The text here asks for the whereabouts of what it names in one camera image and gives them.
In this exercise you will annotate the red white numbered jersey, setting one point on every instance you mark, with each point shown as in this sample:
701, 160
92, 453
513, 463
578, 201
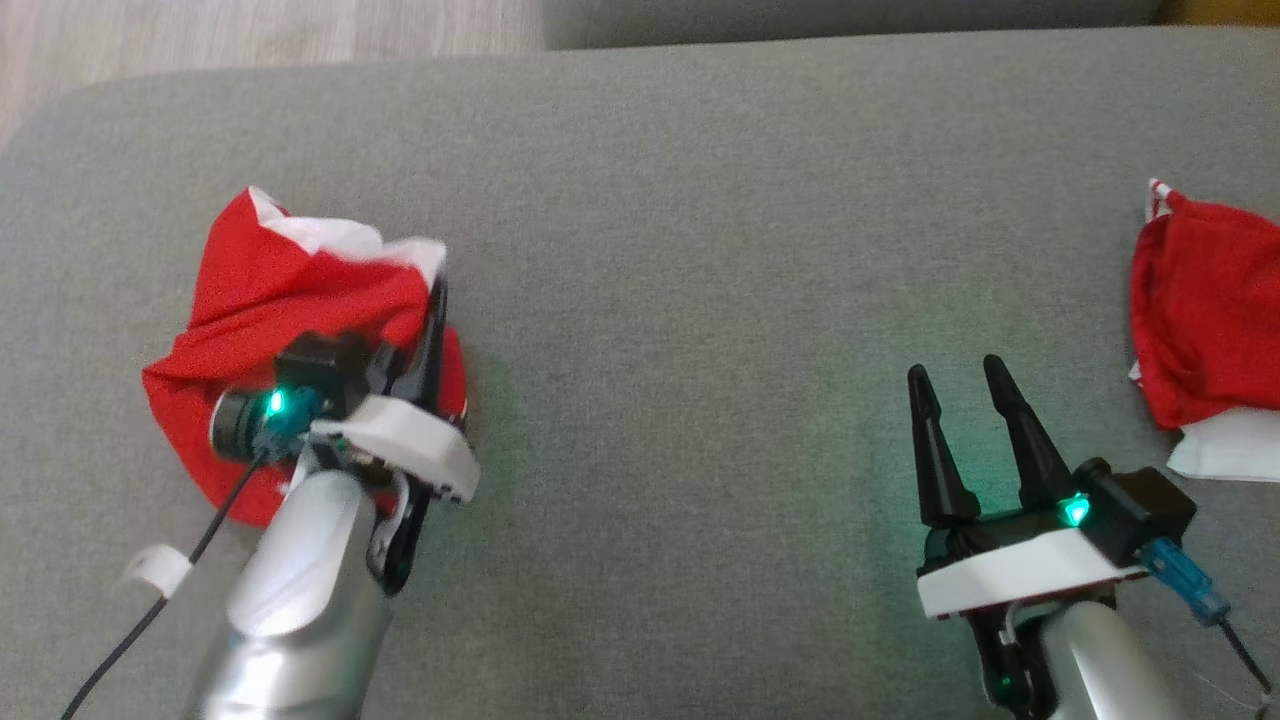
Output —
1210, 310

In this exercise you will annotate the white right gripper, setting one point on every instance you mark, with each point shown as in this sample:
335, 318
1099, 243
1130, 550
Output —
1010, 570

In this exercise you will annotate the grey sofa cushion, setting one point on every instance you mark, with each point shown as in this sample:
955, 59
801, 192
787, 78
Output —
850, 20

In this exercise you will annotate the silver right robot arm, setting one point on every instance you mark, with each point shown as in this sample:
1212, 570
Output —
1100, 660

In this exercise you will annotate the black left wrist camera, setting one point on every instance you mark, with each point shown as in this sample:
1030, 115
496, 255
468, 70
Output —
320, 365

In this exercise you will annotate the red white garment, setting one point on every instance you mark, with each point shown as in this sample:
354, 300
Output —
260, 300

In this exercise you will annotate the yellow sofa back cushion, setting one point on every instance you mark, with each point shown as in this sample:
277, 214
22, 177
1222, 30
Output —
1225, 10

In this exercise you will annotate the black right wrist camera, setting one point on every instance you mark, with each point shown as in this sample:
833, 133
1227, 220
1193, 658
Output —
1140, 505

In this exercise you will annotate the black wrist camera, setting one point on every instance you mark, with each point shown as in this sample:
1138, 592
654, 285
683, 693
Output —
1140, 505
320, 365

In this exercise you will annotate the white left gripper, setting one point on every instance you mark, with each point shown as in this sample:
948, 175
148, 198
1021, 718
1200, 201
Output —
410, 445

